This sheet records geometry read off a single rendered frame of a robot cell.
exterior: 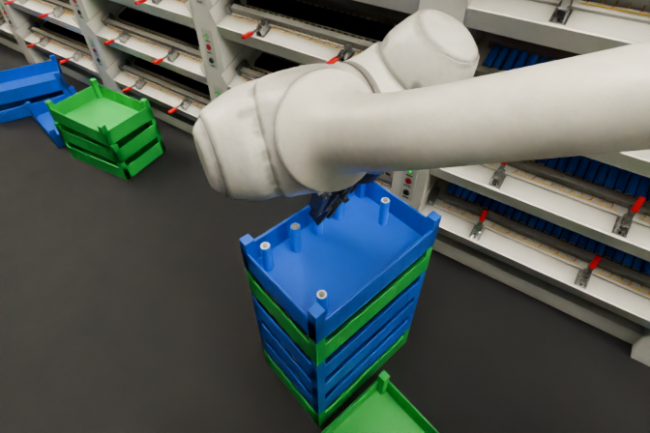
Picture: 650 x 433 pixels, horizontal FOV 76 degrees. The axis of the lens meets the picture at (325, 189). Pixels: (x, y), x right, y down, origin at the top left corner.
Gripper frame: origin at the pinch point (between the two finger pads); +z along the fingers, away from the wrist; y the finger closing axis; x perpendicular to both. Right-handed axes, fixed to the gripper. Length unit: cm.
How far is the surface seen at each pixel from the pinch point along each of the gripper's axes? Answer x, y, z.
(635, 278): -53, 58, 7
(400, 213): -8.6, 14.5, 3.3
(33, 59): 170, -12, 128
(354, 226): -5.1, 6.4, 7.1
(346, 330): -19.0, -8.3, 5.6
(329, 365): -22.4, -12.2, 12.9
